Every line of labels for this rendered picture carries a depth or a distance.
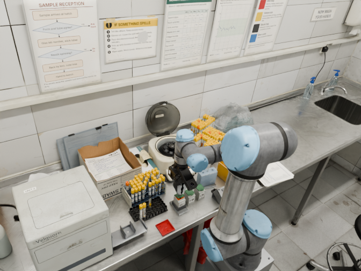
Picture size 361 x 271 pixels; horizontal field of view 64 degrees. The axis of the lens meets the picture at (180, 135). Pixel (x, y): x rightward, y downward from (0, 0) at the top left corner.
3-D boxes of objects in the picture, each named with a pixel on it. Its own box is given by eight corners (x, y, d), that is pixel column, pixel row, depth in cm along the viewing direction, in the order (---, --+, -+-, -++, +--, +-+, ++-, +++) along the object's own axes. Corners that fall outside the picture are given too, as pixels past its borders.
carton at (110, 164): (98, 204, 144) (95, 182, 135) (79, 169, 162) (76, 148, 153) (143, 186, 156) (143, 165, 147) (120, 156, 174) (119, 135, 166)
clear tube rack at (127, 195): (130, 209, 143) (130, 199, 139) (122, 195, 149) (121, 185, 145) (166, 193, 153) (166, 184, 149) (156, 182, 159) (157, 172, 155)
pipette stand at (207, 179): (200, 191, 157) (202, 178, 151) (194, 182, 161) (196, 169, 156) (216, 186, 160) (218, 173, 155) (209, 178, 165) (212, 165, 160)
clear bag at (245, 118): (232, 129, 208) (236, 113, 200) (223, 117, 221) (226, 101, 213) (257, 127, 214) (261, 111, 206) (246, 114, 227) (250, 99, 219)
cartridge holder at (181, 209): (179, 215, 142) (179, 211, 140) (169, 203, 148) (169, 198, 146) (187, 211, 145) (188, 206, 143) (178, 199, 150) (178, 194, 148)
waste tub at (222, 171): (231, 189, 160) (235, 175, 154) (215, 174, 168) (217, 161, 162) (247, 179, 167) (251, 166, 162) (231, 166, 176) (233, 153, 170)
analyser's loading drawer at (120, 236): (103, 254, 120) (103, 246, 117) (98, 241, 125) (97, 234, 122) (147, 232, 131) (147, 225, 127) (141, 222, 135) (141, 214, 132)
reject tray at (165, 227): (162, 236, 132) (163, 235, 131) (155, 226, 136) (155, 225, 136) (175, 230, 135) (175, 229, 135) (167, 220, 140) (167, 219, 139)
